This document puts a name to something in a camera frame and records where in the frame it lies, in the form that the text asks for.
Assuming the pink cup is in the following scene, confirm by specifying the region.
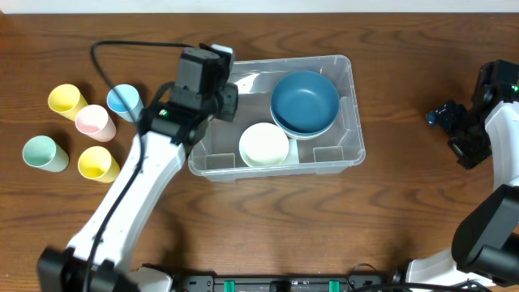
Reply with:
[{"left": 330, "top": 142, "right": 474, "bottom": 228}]
[{"left": 75, "top": 105, "right": 116, "bottom": 142}]

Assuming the light blue cup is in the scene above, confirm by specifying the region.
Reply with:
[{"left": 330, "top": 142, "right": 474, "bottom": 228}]
[{"left": 106, "top": 84, "right": 144, "bottom": 122}]

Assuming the clear plastic storage container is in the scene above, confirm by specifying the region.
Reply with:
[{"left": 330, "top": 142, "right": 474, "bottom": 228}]
[{"left": 188, "top": 55, "right": 367, "bottom": 182}]

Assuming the white small bowl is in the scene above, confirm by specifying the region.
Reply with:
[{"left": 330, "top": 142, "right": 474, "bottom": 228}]
[{"left": 238, "top": 122, "right": 290, "bottom": 167}]

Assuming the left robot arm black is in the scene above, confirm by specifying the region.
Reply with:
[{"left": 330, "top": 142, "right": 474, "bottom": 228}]
[{"left": 37, "top": 44, "right": 238, "bottom": 291}]

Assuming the mint green cup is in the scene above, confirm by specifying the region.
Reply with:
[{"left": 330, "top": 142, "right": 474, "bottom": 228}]
[{"left": 23, "top": 135, "right": 70, "bottom": 173}]

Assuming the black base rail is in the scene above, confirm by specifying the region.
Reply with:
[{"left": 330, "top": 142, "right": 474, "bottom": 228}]
[{"left": 170, "top": 272, "right": 387, "bottom": 292}]

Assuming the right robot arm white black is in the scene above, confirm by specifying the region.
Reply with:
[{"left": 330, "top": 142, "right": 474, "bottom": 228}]
[{"left": 397, "top": 59, "right": 518, "bottom": 291}]

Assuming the yellow cup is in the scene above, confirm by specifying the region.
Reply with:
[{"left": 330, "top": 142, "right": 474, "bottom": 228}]
[
  {"left": 78, "top": 146, "right": 120, "bottom": 183},
  {"left": 48, "top": 84, "right": 88, "bottom": 121}
]

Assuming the dark blue bowl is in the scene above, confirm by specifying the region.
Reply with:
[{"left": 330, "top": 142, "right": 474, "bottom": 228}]
[
  {"left": 270, "top": 109, "right": 341, "bottom": 140},
  {"left": 270, "top": 71, "right": 341, "bottom": 114}
]

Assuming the beige large bowl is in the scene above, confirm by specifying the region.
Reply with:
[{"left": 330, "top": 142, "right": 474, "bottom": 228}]
[{"left": 272, "top": 117, "right": 332, "bottom": 140}]

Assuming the white label in container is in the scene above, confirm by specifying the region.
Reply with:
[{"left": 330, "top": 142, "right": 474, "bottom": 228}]
[{"left": 284, "top": 139, "right": 299, "bottom": 165}]

